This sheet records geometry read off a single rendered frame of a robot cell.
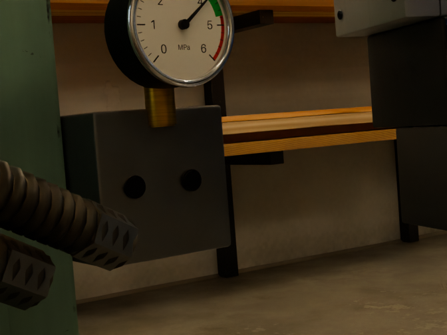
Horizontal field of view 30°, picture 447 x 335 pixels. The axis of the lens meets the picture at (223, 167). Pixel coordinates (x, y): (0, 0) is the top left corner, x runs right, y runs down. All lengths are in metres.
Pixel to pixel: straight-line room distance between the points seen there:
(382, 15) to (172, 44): 0.35
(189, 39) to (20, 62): 0.09
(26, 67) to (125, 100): 2.71
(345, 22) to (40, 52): 0.41
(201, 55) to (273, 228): 3.09
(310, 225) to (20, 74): 3.21
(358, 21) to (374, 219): 3.11
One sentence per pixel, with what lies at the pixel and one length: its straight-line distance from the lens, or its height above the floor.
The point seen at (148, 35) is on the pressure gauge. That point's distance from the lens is 0.41.
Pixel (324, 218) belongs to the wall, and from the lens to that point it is 3.67.
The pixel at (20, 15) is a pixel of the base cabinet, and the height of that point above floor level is 0.67.
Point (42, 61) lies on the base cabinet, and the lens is 0.45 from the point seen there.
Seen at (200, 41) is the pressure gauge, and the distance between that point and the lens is 0.43.
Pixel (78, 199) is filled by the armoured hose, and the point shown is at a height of 0.58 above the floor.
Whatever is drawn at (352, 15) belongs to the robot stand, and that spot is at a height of 0.70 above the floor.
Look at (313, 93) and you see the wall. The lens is 3.64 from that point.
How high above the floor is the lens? 0.61
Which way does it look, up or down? 3 degrees down
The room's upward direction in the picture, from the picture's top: 4 degrees counter-clockwise
